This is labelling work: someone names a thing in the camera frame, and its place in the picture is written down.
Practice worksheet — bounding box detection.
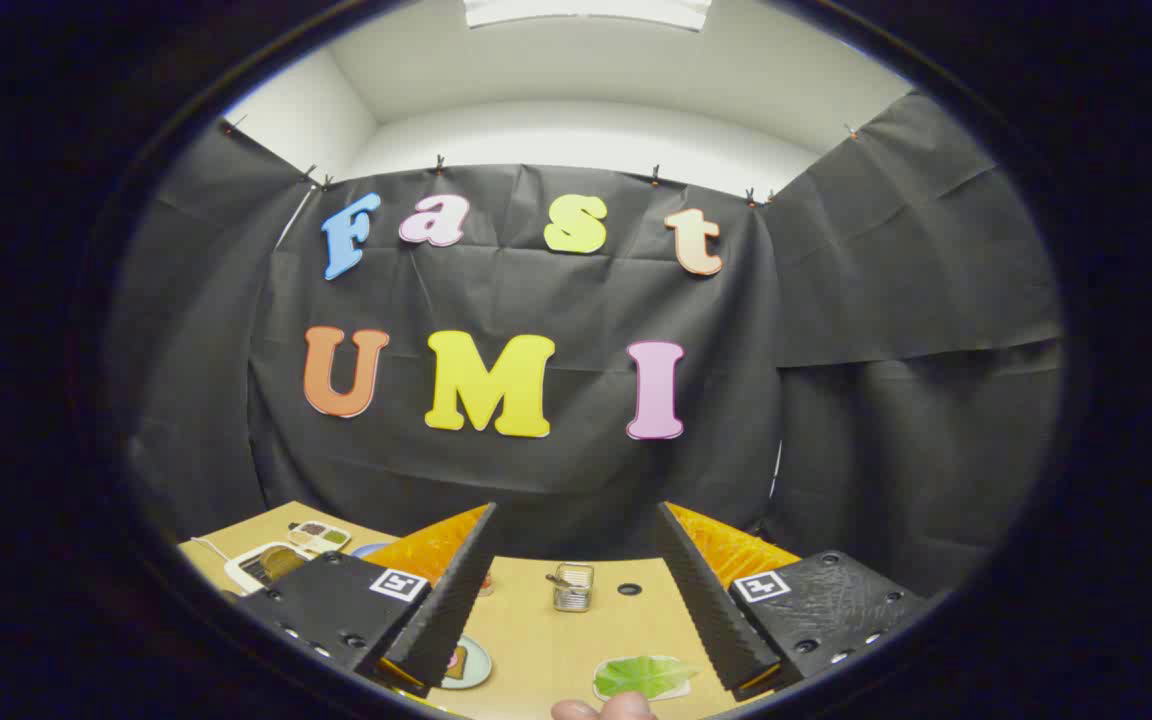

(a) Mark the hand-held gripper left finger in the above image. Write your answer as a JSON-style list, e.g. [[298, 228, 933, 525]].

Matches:
[[234, 503, 497, 699]]

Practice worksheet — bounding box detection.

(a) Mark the white toaster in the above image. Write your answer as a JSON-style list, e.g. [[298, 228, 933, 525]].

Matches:
[[224, 541, 317, 596]]

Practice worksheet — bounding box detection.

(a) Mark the black backdrop cloth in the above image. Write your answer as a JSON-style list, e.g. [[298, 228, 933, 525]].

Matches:
[[106, 90, 1067, 601]]

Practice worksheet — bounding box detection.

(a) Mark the small white square dish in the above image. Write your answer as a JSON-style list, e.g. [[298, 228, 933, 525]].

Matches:
[[593, 655, 699, 703]]

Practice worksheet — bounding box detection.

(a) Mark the metal wire utensil holder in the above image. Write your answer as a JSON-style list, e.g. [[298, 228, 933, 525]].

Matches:
[[548, 563, 595, 613]]

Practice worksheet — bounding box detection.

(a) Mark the white seasoning tray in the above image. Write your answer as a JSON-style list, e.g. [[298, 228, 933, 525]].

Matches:
[[286, 520, 352, 553]]

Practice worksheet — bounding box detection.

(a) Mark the pale green plate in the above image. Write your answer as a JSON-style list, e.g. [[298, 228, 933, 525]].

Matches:
[[439, 635, 493, 691]]

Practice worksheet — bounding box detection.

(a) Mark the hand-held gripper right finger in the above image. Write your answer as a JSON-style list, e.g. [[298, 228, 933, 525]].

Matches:
[[656, 502, 934, 701]]

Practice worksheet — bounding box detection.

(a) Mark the ceiling light panel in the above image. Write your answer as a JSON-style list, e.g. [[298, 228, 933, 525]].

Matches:
[[463, 0, 712, 31]]

